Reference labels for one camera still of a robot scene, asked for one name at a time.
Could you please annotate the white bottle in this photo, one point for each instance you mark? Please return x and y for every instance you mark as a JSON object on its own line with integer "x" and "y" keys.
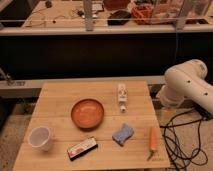
{"x": 122, "y": 97}

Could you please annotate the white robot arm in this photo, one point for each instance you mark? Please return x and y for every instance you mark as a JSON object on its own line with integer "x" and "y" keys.
{"x": 187, "y": 80}

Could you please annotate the orange bowl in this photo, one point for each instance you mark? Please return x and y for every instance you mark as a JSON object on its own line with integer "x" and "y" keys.
{"x": 87, "y": 113}

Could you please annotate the blue sponge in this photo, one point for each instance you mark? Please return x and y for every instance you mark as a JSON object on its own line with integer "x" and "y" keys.
{"x": 123, "y": 134}

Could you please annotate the orange carrot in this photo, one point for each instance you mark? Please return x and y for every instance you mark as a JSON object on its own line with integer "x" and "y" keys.
{"x": 152, "y": 142}

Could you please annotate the black object on shelf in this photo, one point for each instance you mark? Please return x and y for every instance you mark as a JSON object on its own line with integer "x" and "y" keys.
{"x": 119, "y": 17}

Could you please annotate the orange basket on shelf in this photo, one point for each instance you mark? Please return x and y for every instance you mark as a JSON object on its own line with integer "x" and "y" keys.
{"x": 141, "y": 15}

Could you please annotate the white cup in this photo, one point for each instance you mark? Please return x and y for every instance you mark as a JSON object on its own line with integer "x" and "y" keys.
{"x": 40, "y": 138}

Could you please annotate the metal clamp at left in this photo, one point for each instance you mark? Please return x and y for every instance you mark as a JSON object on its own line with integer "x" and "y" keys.
{"x": 6, "y": 77}

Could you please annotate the metal post left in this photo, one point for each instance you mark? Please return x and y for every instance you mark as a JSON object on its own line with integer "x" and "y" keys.
{"x": 87, "y": 4}

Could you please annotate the metal post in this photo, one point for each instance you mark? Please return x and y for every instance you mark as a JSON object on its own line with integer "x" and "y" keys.
{"x": 182, "y": 17}
{"x": 87, "y": 4}

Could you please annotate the metal post right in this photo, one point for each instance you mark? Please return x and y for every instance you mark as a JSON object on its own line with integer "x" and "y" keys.
{"x": 182, "y": 17}

